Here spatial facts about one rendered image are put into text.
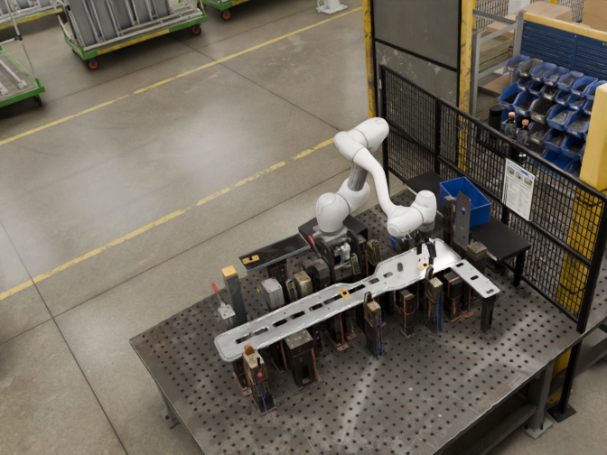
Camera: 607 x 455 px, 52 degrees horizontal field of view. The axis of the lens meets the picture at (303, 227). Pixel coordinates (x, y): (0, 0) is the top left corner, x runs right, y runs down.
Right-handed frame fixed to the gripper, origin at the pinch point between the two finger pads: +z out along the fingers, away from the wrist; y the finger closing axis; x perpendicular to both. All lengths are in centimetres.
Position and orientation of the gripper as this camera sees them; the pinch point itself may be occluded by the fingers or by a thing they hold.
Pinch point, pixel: (424, 256)
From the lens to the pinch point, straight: 335.0
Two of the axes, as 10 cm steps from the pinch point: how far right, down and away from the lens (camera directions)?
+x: 8.9, -3.6, 2.8
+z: 1.1, 7.7, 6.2
